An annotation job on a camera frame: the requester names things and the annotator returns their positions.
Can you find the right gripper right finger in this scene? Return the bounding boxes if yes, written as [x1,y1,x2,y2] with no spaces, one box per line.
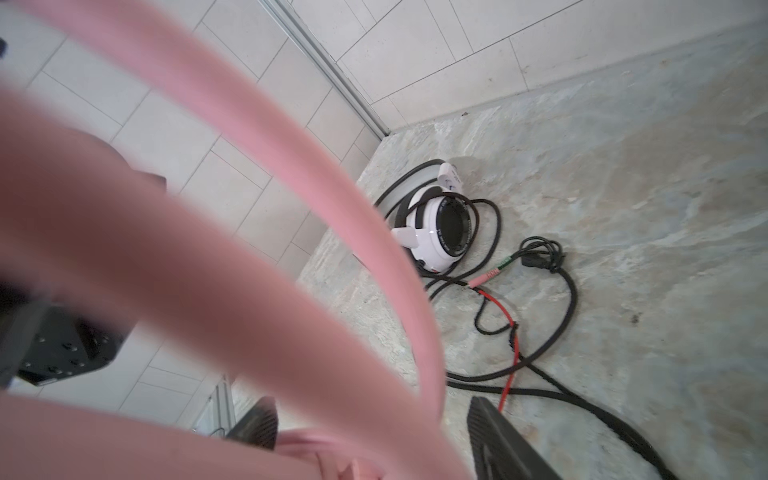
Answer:
[466,396,561,480]

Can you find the white black headphones with cable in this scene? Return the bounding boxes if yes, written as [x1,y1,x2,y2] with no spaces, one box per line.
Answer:
[374,159,675,479]

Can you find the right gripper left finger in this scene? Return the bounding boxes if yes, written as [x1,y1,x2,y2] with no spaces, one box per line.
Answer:
[225,396,279,450]

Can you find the pink headphones with cable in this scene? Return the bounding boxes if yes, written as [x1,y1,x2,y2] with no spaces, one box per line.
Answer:
[1,1,469,479]

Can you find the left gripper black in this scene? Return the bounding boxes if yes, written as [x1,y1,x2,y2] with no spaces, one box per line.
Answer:
[1,287,129,387]

